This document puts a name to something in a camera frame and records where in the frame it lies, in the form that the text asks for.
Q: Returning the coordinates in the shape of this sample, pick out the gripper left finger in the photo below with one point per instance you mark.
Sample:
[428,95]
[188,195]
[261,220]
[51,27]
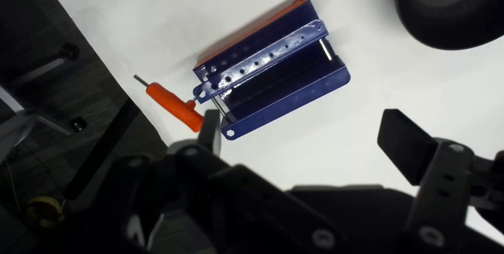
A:
[252,206]

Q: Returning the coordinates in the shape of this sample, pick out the blue and orange tool holder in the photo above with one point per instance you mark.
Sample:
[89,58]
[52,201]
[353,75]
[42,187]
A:
[275,76]

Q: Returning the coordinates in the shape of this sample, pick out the office chair base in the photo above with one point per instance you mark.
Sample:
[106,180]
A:
[39,71]

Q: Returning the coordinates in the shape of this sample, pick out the black bowl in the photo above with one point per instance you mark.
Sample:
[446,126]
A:
[453,13]

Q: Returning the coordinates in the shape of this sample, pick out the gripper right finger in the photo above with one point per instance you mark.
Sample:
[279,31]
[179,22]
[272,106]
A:
[441,191]

